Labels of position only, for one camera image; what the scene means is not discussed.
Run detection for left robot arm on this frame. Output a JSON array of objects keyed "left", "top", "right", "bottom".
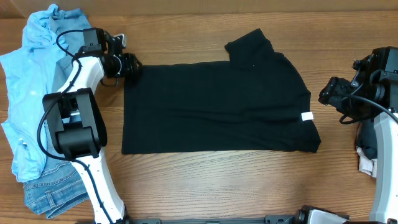
[{"left": 39, "top": 28, "right": 142, "bottom": 223}]

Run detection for folded dark garment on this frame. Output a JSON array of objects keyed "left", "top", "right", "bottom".
[{"left": 356, "top": 119, "right": 377, "bottom": 160}]

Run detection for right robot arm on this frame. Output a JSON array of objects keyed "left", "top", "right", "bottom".
[{"left": 318, "top": 46, "right": 397, "bottom": 223}]

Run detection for black t-shirt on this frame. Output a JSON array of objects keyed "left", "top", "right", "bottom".
[{"left": 122, "top": 29, "right": 321, "bottom": 154}]

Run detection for light blue shirt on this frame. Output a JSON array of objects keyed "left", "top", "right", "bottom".
[{"left": 1, "top": 4, "right": 66, "bottom": 182}]

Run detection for blue denim jeans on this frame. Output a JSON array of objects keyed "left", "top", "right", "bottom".
[{"left": 24, "top": 4, "right": 90, "bottom": 218}]

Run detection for folded beige garment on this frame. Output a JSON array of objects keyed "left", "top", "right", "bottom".
[{"left": 356, "top": 147, "right": 377, "bottom": 178}]

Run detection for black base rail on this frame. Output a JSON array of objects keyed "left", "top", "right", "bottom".
[{"left": 74, "top": 204, "right": 398, "bottom": 224}]

